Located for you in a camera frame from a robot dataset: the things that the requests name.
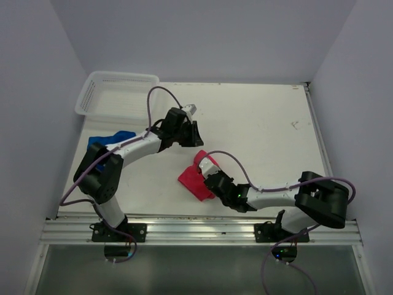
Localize pink microfiber towel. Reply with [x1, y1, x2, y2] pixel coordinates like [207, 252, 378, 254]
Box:
[177, 150, 216, 202]

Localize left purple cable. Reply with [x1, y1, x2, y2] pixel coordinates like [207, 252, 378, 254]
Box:
[58, 86, 188, 264]

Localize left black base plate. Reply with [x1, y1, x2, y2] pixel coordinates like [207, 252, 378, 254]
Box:
[89, 222, 147, 243]

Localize aluminium mounting rail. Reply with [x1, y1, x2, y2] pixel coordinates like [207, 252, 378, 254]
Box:
[39, 213, 362, 246]

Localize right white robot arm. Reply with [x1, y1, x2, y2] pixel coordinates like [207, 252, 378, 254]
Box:
[203, 170, 349, 241]

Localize white plastic basket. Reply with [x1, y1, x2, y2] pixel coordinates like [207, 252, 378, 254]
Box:
[74, 71, 160, 125]

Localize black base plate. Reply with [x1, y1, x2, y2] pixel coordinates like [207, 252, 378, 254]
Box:
[254, 221, 310, 243]
[89, 222, 147, 243]

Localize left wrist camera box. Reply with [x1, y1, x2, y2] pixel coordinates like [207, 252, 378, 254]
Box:
[182, 104, 197, 116]

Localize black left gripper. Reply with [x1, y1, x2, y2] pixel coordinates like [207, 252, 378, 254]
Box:
[173, 120, 203, 147]

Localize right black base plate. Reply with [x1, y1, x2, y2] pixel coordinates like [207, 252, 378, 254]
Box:
[254, 221, 310, 243]

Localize blue microfiber towel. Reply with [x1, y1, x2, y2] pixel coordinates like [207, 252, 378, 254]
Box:
[87, 130, 137, 175]

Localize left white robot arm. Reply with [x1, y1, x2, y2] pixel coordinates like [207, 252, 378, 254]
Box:
[74, 104, 204, 242]

